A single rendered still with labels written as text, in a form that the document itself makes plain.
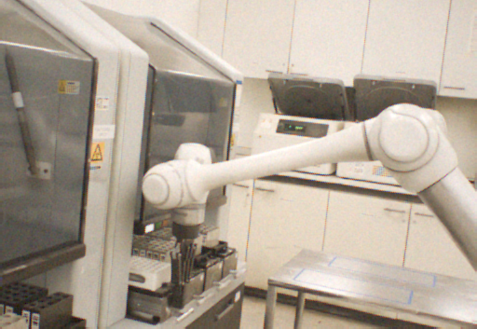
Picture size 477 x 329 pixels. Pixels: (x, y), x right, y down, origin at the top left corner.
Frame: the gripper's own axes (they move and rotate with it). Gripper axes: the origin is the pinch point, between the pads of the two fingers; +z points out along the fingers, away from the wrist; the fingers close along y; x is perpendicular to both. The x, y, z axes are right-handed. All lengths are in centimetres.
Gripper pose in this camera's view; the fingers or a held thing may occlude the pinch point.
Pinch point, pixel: (179, 294)
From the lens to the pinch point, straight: 163.9
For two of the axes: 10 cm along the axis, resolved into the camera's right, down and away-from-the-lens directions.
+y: -3.4, 0.4, -9.4
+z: -1.1, 9.9, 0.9
